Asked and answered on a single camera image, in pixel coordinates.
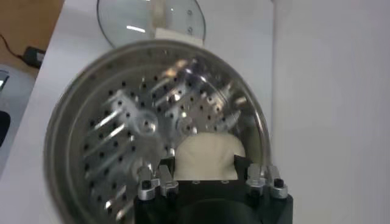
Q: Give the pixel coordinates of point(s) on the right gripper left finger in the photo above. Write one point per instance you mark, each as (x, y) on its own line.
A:
(166, 182)

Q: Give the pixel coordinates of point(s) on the stainless steel steamer basket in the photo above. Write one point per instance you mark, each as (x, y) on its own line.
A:
(100, 121)

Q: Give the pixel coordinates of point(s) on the glass pot lid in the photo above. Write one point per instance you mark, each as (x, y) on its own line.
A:
(128, 18)

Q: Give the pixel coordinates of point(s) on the black power adapter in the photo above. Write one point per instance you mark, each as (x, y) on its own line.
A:
(34, 57)

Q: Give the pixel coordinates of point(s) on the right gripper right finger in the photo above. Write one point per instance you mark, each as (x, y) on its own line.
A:
(254, 178)

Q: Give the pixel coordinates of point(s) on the white steamed baozi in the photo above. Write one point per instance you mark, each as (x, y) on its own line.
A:
(207, 155)

